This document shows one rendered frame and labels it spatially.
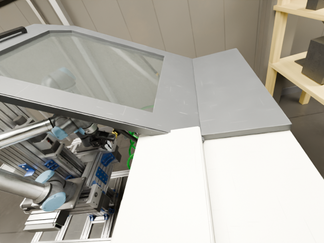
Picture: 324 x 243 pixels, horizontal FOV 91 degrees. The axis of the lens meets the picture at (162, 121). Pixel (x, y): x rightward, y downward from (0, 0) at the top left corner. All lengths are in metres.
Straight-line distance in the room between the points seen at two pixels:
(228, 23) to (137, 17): 1.15
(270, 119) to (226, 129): 0.14
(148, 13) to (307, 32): 2.05
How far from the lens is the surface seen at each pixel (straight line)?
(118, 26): 2.47
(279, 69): 2.38
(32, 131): 1.09
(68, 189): 1.35
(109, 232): 2.07
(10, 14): 3.07
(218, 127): 0.61
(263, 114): 0.66
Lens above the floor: 1.94
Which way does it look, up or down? 39 degrees down
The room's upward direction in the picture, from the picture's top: 21 degrees counter-clockwise
